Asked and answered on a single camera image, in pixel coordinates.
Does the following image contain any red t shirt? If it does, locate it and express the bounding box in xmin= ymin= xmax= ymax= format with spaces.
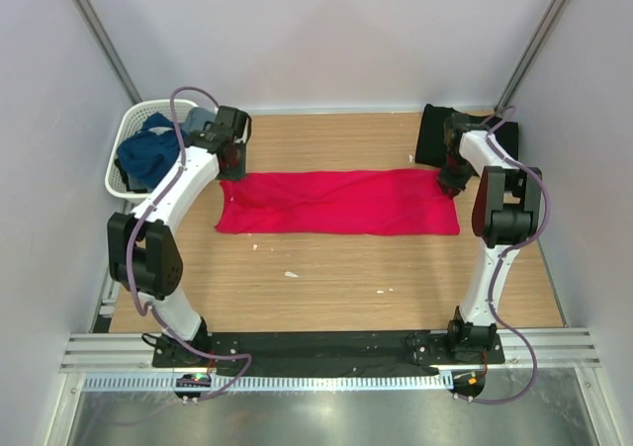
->
xmin=216 ymin=168 xmax=460 ymax=236

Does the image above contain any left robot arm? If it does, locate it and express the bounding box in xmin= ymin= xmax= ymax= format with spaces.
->
xmin=107 ymin=106 xmax=252 ymax=367

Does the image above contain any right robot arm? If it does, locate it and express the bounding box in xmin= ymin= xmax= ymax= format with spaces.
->
xmin=437 ymin=113 xmax=548 ymax=363

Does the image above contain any folded black t shirt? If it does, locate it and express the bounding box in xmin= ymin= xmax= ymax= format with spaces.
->
xmin=414 ymin=104 xmax=519 ymax=168

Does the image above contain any grey blue t shirt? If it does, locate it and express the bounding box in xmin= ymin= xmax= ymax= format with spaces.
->
xmin=129 ymin=107 xmax=219 ymax=193

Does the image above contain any dark blue t shirt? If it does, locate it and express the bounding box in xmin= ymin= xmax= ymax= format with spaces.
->
xmin=115 ymin=113 xmax=180 ymax=193

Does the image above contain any white plastic laundry basket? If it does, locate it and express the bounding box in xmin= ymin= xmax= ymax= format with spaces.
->
xmin=105 ymin=99 xmax=206 ymax=204

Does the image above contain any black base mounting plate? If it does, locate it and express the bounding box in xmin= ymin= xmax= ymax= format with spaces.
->
xmin=150 ymin=329 xmax=505 ymax=371

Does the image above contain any right aluminium corner post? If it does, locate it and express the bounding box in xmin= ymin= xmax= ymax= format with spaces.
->
xmin=495 ymin=0 xmax=571 ymax=111

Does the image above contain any aluminium corner post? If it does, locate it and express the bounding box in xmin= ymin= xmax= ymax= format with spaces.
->
xmin=71 ymin=0 xmax=141 ymax=104
xmin=495 ymin=0 xmax=571 ymax=111

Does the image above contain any left aluminium corner post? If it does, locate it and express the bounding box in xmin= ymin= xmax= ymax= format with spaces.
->
xmin=71 ymin=0 xmax=141 ymax=104

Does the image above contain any slotted white cable duct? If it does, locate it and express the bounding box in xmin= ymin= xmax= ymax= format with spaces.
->
xmin=83 ymin=372 xmax=453 ymax=393

